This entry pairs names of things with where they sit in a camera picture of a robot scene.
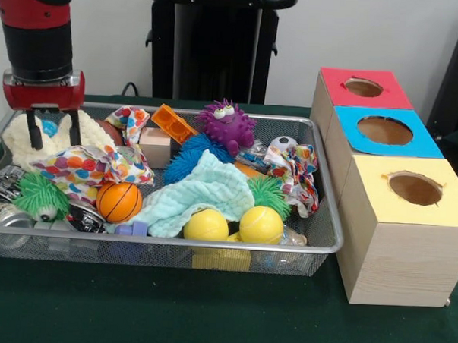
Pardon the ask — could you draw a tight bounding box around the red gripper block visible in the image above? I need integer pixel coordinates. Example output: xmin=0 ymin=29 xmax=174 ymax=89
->
xmin=0 ymin=66 xmax=87 ymax=153

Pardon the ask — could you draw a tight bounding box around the cream knitted cloth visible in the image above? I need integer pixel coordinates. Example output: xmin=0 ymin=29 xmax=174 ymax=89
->
xmin=0 ymin=106 xmax=119 ymax=176

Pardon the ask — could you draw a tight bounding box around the purple spiky toy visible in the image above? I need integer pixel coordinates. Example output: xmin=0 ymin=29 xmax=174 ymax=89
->
xmin=194 ymin=97 xmax=258 ymax=157

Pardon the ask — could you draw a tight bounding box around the shallow mesh bin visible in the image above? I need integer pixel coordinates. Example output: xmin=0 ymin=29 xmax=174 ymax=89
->
xmin=0 ymin=97 xmax=349 ymax=278

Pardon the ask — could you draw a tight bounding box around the wooden box with three holes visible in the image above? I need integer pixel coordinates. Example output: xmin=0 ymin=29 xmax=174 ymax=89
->
xmin=302 ymin=66 xmax=458 ymax=310

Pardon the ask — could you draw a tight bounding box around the orange toy basketball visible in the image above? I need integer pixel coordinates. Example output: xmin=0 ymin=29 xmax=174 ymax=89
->
xmin=95 ymin=179 xmax=144 ymax=224

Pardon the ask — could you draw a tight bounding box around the plain wooden block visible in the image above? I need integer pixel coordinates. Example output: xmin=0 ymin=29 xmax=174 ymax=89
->
xmin=137 ymin=127 xmax=172 ymax=171

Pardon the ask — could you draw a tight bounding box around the orange toy brick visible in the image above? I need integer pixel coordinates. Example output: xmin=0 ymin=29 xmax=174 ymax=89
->
xmin=150 ymin=103 xmax=201 ymax=145

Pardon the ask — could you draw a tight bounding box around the mint green cloth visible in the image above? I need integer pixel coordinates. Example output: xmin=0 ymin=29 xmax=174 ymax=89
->
xmin=104 ymin=145 xmax=258 ymax=243

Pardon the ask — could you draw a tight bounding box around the smooth yellow ball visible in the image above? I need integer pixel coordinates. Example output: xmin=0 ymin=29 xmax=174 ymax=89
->
xmin=182 ymin=206 xmax=231 ymax=243

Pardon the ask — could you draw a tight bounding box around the yellow tennis ball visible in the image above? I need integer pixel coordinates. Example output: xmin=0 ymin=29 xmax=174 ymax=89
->
xmin=238 ymin=205 xmax=286 ymax=246

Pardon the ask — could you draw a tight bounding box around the dark green tablecloth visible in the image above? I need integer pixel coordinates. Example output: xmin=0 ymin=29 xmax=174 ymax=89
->
xmin=0 ymin=89 xmax=458 ymax=343

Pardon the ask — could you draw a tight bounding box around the black cable loop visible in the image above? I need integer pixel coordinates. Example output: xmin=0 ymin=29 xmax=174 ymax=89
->
xmin=120 ymin=81 xmax=143 ymax=99

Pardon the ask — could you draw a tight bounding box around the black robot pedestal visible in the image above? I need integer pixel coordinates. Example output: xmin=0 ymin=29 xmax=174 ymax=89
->
xmin=135 ymin=0 xmax=300 ymax=106

